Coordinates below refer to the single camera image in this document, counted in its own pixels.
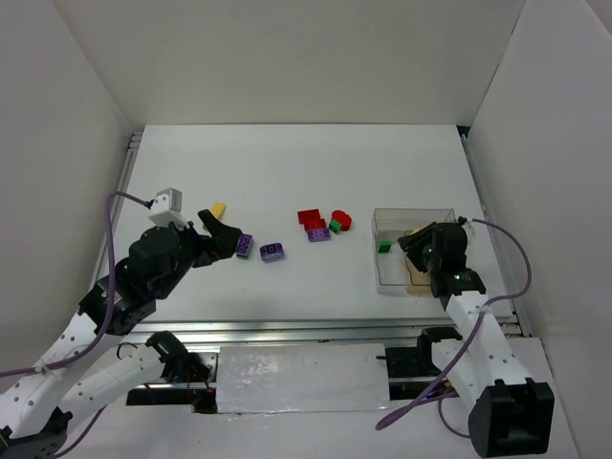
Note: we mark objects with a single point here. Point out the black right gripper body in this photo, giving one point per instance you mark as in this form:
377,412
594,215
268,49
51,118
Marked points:
416,247

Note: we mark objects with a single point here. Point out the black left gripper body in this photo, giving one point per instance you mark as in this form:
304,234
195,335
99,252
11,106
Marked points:
201,243

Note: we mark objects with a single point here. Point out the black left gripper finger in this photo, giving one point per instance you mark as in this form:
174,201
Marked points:
222,239
206,259

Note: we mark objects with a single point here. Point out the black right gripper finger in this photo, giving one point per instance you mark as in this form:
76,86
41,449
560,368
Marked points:
421,241
419,260

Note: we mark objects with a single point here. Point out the small curved green brick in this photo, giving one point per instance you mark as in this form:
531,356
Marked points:
384,247

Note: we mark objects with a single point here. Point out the curved purple lego brick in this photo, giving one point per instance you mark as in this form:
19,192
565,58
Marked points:
271,252

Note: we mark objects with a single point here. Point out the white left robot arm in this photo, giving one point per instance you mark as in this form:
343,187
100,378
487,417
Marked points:
39,411

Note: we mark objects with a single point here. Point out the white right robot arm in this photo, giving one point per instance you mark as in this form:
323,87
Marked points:
510,414

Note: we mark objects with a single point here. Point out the left arm base joint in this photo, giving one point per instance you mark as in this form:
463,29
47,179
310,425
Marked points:
162,357

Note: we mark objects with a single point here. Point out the right arm base joint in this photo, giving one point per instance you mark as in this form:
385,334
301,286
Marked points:
416,361

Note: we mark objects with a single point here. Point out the clear plastic bin middle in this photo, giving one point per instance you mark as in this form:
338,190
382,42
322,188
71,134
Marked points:
418,283

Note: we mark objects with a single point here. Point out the clear plastic bin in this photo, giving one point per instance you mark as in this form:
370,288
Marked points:
392,223
418,283
390,270

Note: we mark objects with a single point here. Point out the flat purple lego brick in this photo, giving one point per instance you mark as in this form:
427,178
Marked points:
244,244

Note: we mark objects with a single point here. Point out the long yellow lego brick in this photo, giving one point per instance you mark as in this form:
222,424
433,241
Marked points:
218,210

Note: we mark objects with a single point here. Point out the clear plastic bin front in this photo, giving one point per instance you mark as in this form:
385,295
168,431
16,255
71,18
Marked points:
390,270

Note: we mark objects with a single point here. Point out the clear plastic bin rear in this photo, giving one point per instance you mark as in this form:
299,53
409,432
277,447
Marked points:
392,223

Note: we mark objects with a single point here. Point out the red rounded lego brick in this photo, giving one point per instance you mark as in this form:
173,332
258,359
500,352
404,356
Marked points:
343,218

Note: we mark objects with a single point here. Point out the red lego brick near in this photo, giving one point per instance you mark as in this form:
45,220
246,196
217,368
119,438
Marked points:
315,224

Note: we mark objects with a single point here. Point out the green square lego brick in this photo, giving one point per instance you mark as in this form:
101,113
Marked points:
335,227

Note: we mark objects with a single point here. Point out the red lego brick far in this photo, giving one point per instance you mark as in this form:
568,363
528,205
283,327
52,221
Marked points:
308,215

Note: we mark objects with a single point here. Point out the small purple lego plate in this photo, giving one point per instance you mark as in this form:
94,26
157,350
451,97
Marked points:
318,235

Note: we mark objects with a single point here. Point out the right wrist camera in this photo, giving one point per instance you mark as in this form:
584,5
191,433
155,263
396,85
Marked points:
466,224

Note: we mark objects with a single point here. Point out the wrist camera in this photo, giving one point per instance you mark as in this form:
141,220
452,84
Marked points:
166,209
466,224

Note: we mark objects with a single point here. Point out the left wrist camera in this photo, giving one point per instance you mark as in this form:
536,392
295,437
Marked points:
166,209

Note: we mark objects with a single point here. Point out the aluminium table edge rail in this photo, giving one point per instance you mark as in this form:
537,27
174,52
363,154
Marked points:
209,333

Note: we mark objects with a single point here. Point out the left side rail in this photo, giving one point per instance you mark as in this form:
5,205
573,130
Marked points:
101,265

